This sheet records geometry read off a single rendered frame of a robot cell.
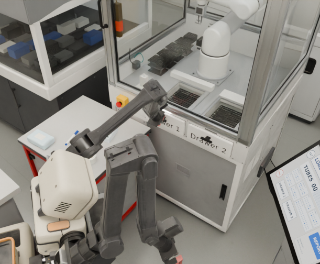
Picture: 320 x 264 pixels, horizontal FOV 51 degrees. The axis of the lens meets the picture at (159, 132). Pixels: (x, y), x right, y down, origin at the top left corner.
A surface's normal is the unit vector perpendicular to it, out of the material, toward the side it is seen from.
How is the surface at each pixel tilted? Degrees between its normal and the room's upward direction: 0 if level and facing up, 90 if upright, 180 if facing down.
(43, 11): 90
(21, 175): 0
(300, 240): 50
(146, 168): 90
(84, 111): 0
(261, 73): 90
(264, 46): 90
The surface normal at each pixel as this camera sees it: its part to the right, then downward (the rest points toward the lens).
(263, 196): 0.01, -0.74
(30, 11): 0.82, 0.40
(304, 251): -0.76, -0.47
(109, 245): 0.33, 0.64
